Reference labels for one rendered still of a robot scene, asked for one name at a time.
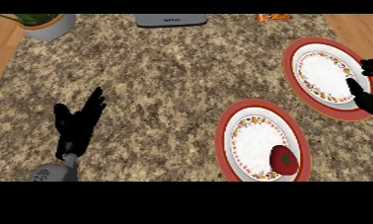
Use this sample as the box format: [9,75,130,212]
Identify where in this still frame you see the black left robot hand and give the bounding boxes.
[54,86,108,161]

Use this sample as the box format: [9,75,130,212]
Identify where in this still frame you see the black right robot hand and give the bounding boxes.
[346,58,373,115]

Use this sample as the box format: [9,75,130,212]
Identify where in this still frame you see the red rimmed patterned plate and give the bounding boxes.
[214,99,313,183]
[282,36,373,122]

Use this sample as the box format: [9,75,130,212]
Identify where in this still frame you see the red tomato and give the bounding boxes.
[269,145,301,176]

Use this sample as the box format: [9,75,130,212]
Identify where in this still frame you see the orange snack bag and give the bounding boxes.
[256,13,294,24]

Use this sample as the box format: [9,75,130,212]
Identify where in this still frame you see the grey potted green plant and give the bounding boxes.
[0,13,79,42]

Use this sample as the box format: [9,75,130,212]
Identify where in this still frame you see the grey toaster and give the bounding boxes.
[133,13,210,29]

